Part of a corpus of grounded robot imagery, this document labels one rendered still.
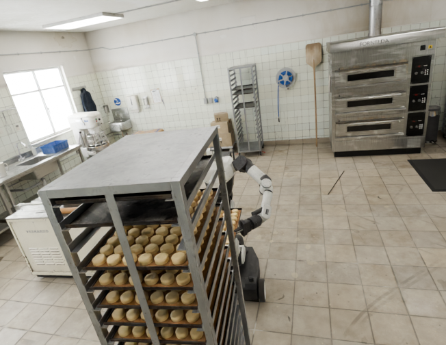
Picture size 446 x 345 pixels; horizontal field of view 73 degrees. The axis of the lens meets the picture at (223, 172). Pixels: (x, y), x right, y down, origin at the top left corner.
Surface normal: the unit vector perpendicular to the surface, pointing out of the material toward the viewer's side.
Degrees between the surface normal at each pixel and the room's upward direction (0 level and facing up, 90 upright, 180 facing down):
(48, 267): 90
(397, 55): 90
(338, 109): 90
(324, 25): 90
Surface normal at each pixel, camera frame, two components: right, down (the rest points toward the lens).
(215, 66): -0.25, 0.40
